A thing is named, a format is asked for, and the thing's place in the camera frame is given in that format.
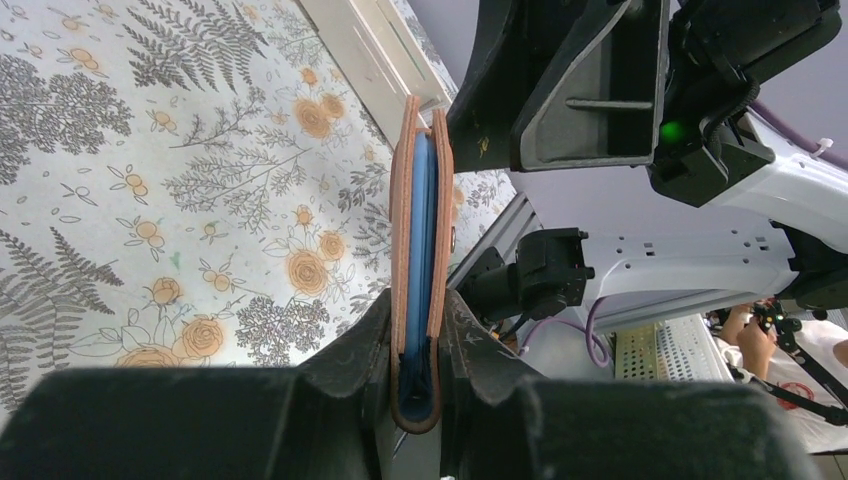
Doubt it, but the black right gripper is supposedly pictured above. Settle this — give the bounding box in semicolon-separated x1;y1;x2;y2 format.
447;0;842;207

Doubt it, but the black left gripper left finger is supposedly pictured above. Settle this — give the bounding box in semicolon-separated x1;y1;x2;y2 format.
1;292;393;479

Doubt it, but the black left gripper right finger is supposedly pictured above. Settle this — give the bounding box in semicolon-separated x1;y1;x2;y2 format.
439;291;820;479

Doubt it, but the white rectangular plastic tray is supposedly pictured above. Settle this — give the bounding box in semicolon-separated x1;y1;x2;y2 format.
300;0;452;144

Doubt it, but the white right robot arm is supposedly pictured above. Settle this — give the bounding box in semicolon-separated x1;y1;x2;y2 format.
448;1;847;330

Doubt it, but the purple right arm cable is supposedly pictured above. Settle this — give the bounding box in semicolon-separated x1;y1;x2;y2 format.
519;296;614;370

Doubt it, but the aluminium frame rail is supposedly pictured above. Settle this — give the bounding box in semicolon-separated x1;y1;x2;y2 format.
447;192;543;290

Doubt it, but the perforated metal cable tray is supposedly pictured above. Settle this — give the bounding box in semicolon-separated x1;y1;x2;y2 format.
614;314;732;382

